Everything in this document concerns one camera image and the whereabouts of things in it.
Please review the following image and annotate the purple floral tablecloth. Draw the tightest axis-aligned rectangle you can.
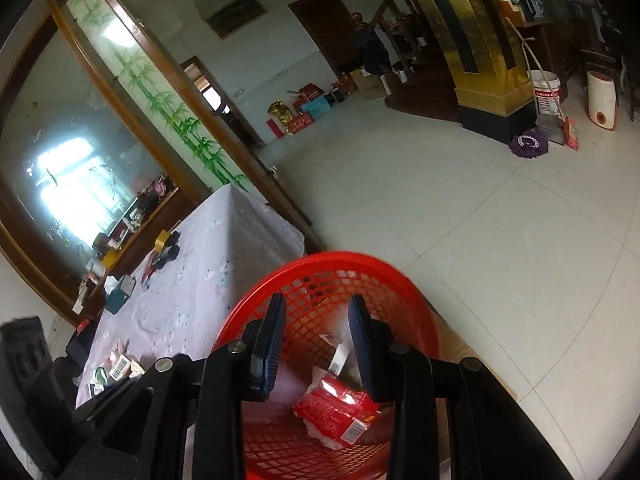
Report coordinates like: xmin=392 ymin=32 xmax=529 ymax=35
xmin=75 ymin=185 xmax=307 ymax=411

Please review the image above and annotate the wooden glass partition cabinet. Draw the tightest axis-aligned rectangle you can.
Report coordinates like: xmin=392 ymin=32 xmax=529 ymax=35
xmin=0 ymin=0 xmax=321 ymax=331

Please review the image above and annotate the white floor bin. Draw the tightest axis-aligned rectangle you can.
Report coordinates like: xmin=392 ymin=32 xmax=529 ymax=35
xmin=586 ymin=70 xmax=619 ymax=132

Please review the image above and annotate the orange barcode box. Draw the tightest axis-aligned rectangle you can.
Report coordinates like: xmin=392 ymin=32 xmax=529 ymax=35
xmin=109 ymin=352 xmax=146 ymax=380

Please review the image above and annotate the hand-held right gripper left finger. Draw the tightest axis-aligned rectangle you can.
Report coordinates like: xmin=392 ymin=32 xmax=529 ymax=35
xmin=59 ymin=292 xmax=287 ymax=480

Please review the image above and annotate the red broom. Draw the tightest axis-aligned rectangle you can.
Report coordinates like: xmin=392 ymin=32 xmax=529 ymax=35
xmin=562 ymin=117 xmax=581 ymax=151

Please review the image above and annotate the wooden staircase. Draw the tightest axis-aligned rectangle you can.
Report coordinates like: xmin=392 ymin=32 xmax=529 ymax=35
xmin=372 ymin=0 xmax=461 ymax=121

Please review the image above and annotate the dark jacket on post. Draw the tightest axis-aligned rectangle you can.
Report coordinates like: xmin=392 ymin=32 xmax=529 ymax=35
xmin=356 ymin=27 xmax=391 ymax=73

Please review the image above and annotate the cardboard box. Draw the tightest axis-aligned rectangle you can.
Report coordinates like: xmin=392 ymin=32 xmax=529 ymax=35
xmin=349 ymin=67 xmax=391 ymax=101

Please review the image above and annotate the red plastic basket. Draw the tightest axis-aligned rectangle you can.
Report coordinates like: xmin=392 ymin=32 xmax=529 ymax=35
xmin=209 ymin=251 xmax=443 ymax=480

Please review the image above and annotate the gold foil bag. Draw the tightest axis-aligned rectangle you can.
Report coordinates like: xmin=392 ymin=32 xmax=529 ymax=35
xmin=267 ymin=101 xmax=292 ymax=138

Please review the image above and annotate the brown wooden door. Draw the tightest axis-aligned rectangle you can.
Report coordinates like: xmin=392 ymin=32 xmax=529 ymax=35
xmin=287 ymin=0 xmax=371 ymax=76

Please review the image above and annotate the black case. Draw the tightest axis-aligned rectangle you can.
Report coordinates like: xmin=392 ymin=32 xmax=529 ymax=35
xmin=151 ymin=244 xmax=182 ymax=269

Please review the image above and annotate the framed wall picture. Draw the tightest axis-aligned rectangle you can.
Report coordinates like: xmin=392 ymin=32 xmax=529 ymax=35
xmin=205 ymin=0 xmax=266 ymax=38

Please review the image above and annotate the purple mop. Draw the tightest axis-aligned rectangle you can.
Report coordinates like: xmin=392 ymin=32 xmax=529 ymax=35
xmin=509 ymin=129 xmax=550 ymax=157

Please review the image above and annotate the bamboo painted glass panel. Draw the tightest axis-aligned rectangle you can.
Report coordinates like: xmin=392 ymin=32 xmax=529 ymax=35
xmin=65 ymin=0 xmax=251 ymax=193

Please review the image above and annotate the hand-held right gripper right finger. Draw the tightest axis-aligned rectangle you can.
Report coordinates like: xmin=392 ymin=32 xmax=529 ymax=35
xmin=347 ymin=294 xmax=573 ymax=480

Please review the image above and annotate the grey dustpan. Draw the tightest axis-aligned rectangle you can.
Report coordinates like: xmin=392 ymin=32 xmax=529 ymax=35
xmin=537 ymin=110 xmax=566 ymax=143

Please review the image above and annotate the teal tissue box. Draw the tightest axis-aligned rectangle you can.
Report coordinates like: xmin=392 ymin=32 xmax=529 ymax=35
xmin=103 ymin=274 xmax=136 ymax=315

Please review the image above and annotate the gold pillar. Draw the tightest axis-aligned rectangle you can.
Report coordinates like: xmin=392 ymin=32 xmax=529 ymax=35
xmin=395 ymin=0 xmax=538 ymax=146

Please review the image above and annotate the white bucket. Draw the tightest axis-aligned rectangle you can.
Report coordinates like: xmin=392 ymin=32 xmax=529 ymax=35
xmin=529 ymin=70 xmax=563 ymax=116

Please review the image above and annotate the red wet wipe packet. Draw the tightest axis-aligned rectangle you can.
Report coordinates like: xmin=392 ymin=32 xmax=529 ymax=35
xmin=292 ymin=377 xmax=382 ymax=448

